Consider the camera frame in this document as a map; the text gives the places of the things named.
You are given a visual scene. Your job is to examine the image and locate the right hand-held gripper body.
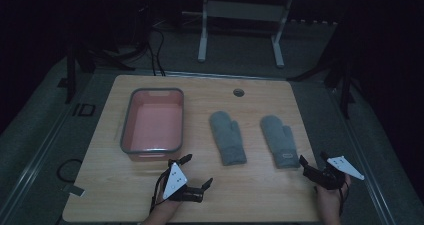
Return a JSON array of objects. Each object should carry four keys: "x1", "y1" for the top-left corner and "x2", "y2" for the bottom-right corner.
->
[{"x1": 302, "y1": 155, "x2": 366, "y2": 191}]

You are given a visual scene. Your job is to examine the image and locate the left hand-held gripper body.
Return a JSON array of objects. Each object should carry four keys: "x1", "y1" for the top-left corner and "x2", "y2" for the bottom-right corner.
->
[{"x1": 156, "y1": 159, "x2": 205, "y2": 204}]

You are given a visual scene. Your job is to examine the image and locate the gray mitten with label patch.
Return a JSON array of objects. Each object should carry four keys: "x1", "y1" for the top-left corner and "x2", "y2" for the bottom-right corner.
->
[{"x1": 259, "y1": 114, "x2": 301, "y2": 170}]

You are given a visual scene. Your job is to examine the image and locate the pink bin with gray rim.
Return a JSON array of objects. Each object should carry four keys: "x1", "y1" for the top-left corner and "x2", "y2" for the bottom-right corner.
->
[{"x1": 119, "y1": 87, "x2": 185, "y2": 163}]

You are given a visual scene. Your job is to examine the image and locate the plain gray mitten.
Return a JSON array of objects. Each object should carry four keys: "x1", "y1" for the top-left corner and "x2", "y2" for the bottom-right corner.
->
[{"x1": 208, "y1": 110, "x2": 248, "y2": 167}]

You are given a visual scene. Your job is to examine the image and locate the person's right hand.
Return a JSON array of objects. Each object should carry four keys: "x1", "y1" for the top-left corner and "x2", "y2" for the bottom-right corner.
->
[{"x1": 314, "y1": 174, "x2": 352, "y2": 216}]

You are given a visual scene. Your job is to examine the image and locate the person's left hand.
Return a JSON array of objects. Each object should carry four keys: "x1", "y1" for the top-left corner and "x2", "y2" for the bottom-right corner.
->
[{"x1": 153, "y1": 188, "x2": 184, "y2": 217}]

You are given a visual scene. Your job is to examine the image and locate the small gray tag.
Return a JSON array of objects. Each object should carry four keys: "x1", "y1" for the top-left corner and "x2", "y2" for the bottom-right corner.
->
[{"x1": 61, "y1": 183, "x2": 86, "y2": 198}]

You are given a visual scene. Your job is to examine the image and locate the black metal stand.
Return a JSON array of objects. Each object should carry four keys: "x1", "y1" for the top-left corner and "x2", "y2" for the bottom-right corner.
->
[{"x1": 57, "y1": 34, "x2": 150, "y2": 105}]

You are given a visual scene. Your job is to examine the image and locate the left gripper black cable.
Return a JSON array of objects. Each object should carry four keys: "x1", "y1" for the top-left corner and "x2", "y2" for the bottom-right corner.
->
[{"x1": 149, "y1": 168, "x2": 172, "y2": 215}]

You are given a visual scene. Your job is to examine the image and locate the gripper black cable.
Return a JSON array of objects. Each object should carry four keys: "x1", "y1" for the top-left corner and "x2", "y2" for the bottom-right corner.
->
[
  {"x1": 149, "y1": 168, "x2": 172, "y2": 215},
  {"x1": 313, "y1": 181, "x2": 350, "y2": 218}
]

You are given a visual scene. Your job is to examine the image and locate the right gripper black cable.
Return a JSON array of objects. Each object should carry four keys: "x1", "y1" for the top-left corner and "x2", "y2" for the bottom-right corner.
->
[{"x1": 313, "y1": 181, "x2": 350, "y2": 218}]

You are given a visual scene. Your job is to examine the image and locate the black floor cables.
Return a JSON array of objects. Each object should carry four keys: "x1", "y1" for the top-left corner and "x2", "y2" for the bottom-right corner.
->
[{"x1": 146, "y1": 27, "x2": 167, "y2": 77}]

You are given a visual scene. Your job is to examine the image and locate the black cable loop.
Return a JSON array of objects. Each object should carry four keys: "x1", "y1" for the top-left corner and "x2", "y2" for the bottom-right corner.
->
[{"x1": 56, "y1": 158, "x2": 84, "y2": 184}]

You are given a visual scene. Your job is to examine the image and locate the white desk frame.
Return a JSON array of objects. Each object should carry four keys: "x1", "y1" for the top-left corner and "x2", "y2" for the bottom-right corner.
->
[{"x1": 197, "y1": 0, "x2": 296, "y2": 69}]

